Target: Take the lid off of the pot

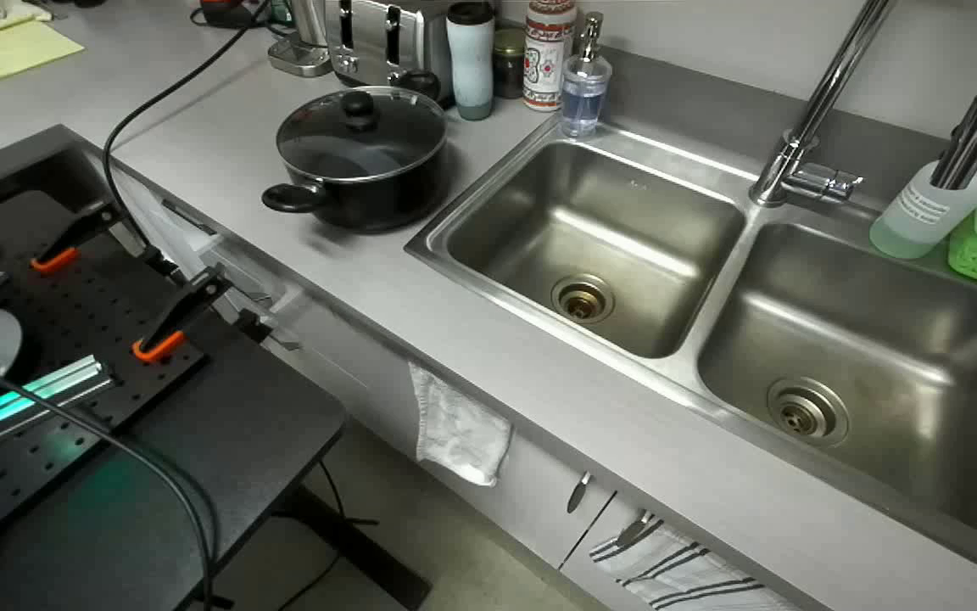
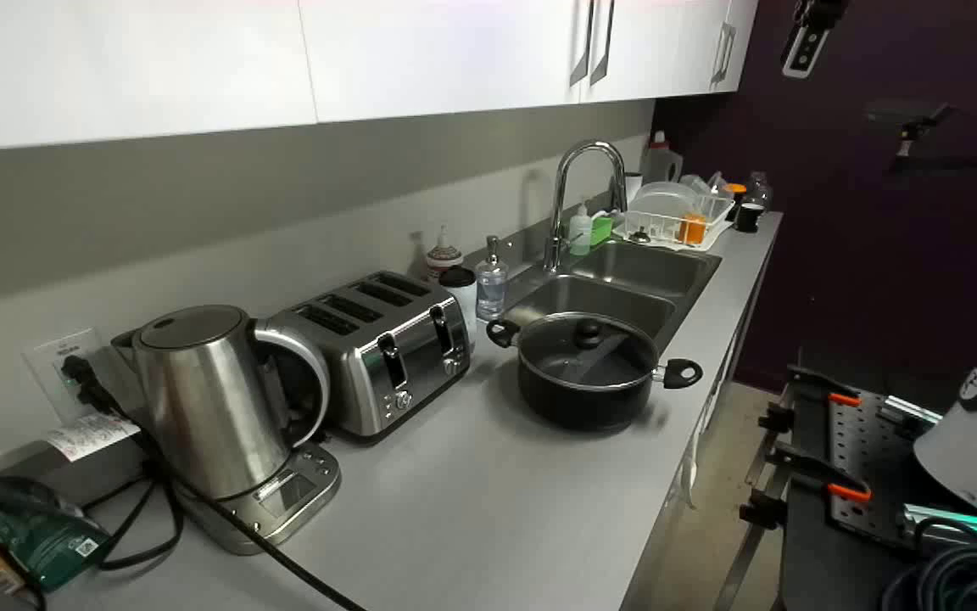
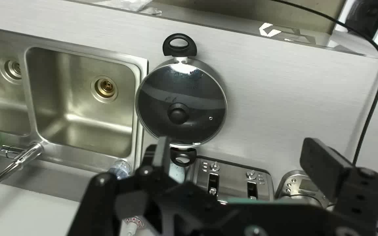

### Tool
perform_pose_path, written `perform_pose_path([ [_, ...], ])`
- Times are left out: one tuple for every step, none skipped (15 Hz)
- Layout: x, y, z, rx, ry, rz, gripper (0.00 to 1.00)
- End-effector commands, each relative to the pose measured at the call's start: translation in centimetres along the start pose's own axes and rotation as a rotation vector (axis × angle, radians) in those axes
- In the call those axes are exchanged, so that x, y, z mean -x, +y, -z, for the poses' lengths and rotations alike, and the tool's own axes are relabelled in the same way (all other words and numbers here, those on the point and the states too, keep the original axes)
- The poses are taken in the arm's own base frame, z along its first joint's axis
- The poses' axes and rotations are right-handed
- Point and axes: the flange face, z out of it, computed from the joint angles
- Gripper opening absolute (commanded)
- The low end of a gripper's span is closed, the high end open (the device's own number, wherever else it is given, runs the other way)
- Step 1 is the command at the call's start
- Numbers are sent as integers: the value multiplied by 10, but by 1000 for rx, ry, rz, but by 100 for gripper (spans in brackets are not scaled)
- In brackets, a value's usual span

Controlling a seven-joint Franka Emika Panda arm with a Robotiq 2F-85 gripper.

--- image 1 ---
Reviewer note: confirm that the clear pump soap dispenser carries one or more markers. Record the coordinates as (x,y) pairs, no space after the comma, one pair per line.
(583,95)

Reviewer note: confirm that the steel sink drain strainer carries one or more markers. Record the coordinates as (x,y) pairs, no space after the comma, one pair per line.
(806,413)

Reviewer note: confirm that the glass lid with black knob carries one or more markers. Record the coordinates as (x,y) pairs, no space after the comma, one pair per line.
(337,139)

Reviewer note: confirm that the chrome toaster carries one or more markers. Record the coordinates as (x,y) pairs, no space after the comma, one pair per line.
(390,40)

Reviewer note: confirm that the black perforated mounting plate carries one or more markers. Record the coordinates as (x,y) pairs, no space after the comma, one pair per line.
(68,324)

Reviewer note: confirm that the stainless steel double sink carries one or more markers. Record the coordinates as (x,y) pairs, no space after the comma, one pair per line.
(624,224)

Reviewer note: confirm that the black robot table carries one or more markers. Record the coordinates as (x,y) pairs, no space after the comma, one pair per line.
(227,428)

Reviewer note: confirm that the yellow paper sheet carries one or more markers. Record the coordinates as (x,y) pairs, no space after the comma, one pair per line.
(10,51)

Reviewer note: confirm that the clear dish soap bottle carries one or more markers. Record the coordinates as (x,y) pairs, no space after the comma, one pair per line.
(917,216)

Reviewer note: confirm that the dark glass jar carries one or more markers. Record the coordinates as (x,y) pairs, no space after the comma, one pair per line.
(507,63)

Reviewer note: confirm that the white hanging towel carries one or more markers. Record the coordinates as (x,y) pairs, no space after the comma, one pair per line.
(457,436)

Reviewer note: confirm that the white tumbler with black lid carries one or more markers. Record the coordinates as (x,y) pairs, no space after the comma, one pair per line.
(474,63)

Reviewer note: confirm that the black cooking pot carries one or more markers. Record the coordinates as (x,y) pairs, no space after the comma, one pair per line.
(364,198)

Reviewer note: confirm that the shiny metal kettle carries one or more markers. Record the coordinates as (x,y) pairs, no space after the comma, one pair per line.
(305,40)

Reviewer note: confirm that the chrome sink faucet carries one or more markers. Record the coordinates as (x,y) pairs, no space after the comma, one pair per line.
(823,95)

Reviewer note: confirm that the brass sink drain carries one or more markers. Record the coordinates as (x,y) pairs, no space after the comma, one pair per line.
(582,301)

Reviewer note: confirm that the aluminium rail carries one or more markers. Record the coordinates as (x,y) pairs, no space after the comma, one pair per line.
(53,379)

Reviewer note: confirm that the red and white canister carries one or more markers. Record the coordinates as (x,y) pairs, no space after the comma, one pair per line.
(545,63)

